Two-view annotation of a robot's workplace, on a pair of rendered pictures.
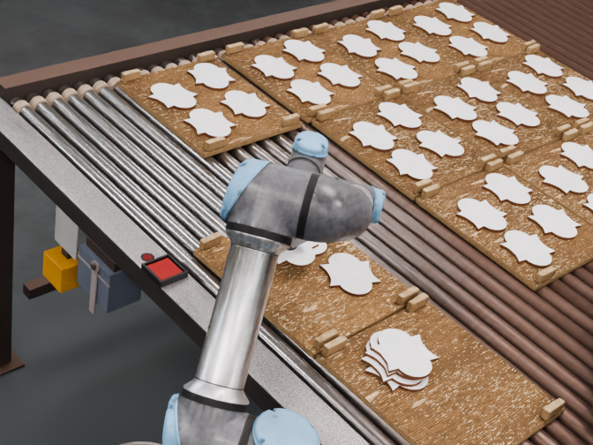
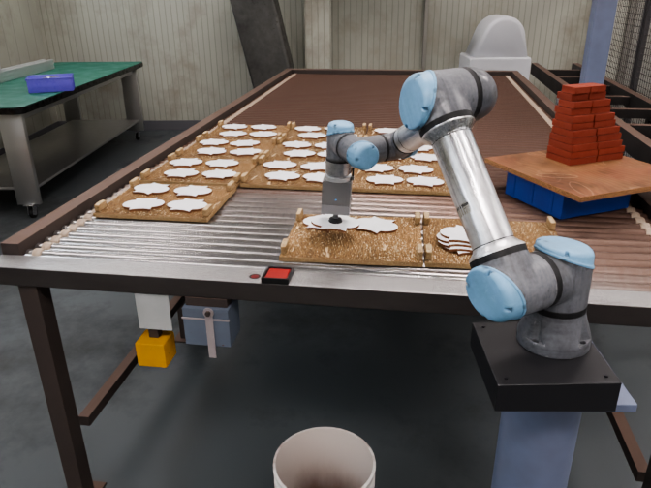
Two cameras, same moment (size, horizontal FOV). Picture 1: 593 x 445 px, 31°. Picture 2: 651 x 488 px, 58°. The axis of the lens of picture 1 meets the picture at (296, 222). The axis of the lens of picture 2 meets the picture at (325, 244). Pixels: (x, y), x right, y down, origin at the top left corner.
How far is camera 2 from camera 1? 1.38 m
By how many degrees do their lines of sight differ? 31
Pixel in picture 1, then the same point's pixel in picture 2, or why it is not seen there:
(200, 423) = (521, 267)
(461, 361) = not seen: hidden behind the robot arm
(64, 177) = (133, 268)
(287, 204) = (467, 85)
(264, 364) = (405, 284)
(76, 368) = (145, 460)
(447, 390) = not seen: hidden behind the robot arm
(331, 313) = (397, 243)
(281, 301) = (365, 252)
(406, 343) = (459, 230)
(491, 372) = not seen: hidden behind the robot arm
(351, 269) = (373, 223)
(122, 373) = (179, 442)
